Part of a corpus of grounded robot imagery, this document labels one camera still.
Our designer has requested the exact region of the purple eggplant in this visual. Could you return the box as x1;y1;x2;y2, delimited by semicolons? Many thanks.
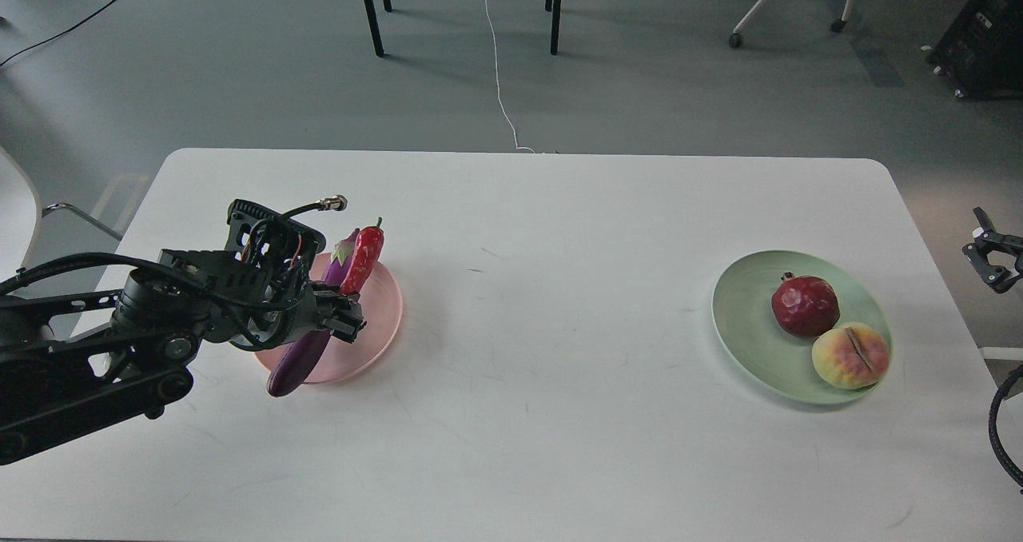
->
267;228;360;397

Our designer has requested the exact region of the yellow pink peach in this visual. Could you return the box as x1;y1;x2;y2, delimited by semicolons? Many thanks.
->
810;322;891;390

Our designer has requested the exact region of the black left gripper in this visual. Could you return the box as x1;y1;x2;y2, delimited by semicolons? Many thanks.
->
228;281;368;350

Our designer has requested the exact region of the white floor cable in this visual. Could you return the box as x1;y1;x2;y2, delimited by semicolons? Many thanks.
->
468;0;536;154

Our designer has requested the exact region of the black table leg right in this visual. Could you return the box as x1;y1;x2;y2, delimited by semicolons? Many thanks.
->
544;0;562;55

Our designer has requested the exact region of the green plate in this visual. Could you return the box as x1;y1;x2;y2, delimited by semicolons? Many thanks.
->
711;249;894;408

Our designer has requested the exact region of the pink plate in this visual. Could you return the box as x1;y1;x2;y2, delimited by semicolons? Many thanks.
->
304;262;404;385

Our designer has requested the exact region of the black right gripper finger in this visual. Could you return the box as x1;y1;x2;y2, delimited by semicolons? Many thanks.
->
962;206;1023;293

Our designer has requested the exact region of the red pomegranate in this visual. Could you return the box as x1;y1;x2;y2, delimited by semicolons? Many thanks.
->
770;272;841;338

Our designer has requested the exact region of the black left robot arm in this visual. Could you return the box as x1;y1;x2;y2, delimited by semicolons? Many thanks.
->
1;195;365;464

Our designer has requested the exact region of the black table leg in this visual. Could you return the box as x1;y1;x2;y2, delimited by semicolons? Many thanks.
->
363;0;393;58
544;0;562;55

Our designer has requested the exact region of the black equipment case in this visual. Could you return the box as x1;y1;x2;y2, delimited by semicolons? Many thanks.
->
927;0;1022;100

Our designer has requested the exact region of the red chili pepper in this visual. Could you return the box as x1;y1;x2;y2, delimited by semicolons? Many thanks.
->
337;217;384;295

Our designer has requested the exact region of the black table leg left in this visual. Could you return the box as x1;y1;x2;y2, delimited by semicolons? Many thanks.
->
363;0;393;58

